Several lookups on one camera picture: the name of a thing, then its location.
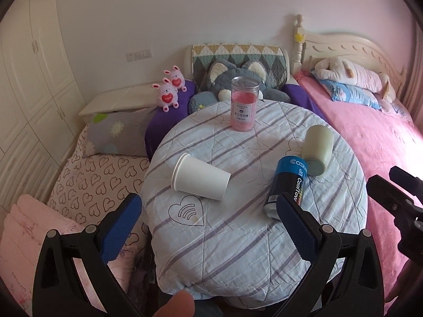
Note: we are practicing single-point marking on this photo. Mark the right pink bunny toy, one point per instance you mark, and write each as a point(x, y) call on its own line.
point(176, 78)

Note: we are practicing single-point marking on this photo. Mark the blue cartoon pillow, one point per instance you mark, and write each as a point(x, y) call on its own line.
point(347, 93)

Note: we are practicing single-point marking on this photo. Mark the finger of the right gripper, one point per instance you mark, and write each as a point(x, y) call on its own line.
point(392, 198)
point(412, 185)

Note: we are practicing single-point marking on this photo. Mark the person's left hand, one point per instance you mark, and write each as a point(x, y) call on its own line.
point(180, 305)

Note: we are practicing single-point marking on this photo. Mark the cream wooden headboard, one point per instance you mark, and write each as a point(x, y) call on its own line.
point(309, 48)

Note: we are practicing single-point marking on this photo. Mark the left pink bunny toy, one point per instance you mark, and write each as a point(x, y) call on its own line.
point(167, 95)

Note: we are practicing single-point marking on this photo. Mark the white dog plush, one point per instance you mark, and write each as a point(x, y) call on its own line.
point(344, 71)

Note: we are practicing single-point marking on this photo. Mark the pink fleece blanket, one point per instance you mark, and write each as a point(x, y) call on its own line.
point(380, 142)

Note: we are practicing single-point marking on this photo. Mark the white paper cup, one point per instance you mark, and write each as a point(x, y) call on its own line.
point(196, 177)

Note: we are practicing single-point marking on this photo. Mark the heart pattern bedsheet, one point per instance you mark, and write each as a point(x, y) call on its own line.
point(88, 188)

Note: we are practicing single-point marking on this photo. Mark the grey flower pillow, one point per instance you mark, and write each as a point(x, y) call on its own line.
point(119, 133)

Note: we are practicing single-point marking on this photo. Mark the striped light blue tablecloth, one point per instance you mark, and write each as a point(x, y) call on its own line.
point(227, 248)

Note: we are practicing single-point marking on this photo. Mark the cream wardrobe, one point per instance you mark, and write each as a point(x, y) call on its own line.
point(40, 101)

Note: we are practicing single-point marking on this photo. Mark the clear jar pink contents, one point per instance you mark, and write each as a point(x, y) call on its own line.
point(244, 99)

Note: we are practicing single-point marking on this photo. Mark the grey cat plush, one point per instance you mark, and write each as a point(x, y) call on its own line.
point(219, 84)

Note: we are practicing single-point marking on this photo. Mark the blue black CoolTowel can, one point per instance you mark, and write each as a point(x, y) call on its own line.
point(289, 177)

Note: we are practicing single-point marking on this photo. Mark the pink bunny toy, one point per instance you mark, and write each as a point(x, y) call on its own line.
point(167, 95)
point(176, 78)

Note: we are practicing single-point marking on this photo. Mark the purple blanket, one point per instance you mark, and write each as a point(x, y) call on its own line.
point(162, 122)

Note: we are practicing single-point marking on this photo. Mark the white wall socket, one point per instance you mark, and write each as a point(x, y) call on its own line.
point(134, 56)

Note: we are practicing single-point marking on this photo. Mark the cream long pillow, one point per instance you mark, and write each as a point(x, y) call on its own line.
point(127, 98)

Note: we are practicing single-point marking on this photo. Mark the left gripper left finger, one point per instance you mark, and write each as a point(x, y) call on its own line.
point(57, 288)

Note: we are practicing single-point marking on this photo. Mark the green diamond quilted cushion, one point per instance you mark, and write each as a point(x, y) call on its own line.
point(274, 59)

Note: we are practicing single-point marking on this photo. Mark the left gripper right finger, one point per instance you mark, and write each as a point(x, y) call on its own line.
point(344, 277)

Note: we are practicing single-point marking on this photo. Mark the pale green ceramic cup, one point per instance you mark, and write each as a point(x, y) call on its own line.
point(317, 149)

